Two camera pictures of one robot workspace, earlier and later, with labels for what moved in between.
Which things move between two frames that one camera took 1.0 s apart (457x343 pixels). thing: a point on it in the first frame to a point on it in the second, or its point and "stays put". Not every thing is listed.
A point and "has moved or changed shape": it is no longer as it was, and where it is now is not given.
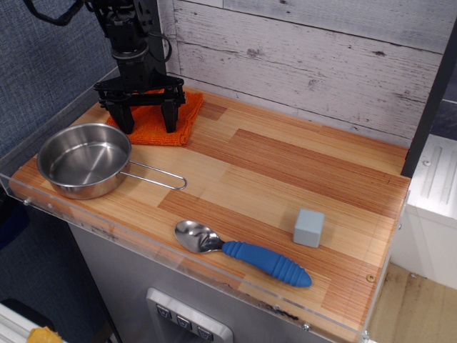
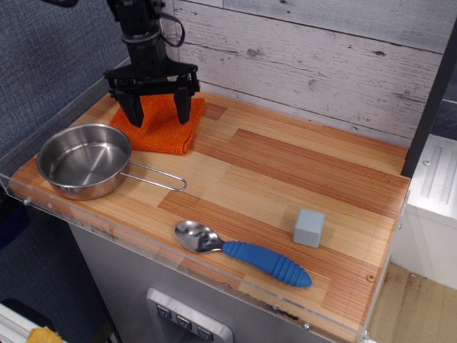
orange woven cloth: (149, 126) has moved or changed shape
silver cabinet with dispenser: (149, 297) stays put
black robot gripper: (143, 80) to (148, 70)
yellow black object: (43, 335) stays put
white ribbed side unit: (425, 244) stays put
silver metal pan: (85, 161) stays put
